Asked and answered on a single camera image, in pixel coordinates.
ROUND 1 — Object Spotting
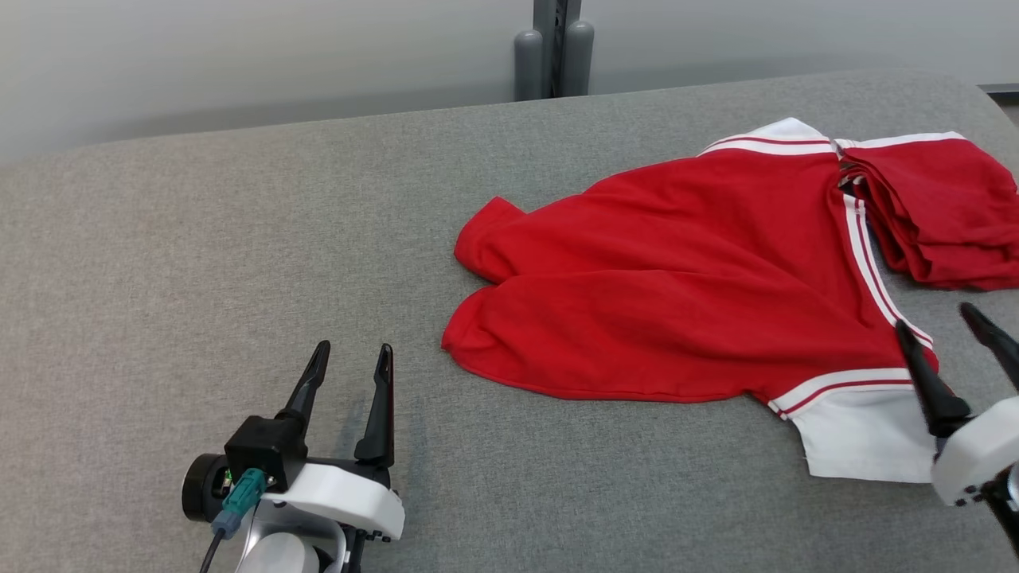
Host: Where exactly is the red garment with white stripes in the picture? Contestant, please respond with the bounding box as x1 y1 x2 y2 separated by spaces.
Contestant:
440 117 940 484

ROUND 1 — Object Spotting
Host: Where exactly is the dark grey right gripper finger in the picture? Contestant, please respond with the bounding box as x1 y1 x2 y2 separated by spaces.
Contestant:
958 302 1019 392
895 318 974 439

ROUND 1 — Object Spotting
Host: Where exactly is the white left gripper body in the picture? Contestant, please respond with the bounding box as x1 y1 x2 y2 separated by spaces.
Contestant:
263 458 406 544

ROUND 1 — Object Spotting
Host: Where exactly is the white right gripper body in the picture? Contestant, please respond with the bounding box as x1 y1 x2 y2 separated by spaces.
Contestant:
930 396 1019 508

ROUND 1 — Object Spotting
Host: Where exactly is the grey partition post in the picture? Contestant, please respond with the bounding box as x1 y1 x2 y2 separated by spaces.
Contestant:
513 0 596 102

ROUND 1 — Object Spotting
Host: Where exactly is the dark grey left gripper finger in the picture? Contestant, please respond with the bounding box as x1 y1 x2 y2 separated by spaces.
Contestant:
353 343 396 469
275 341 332 435

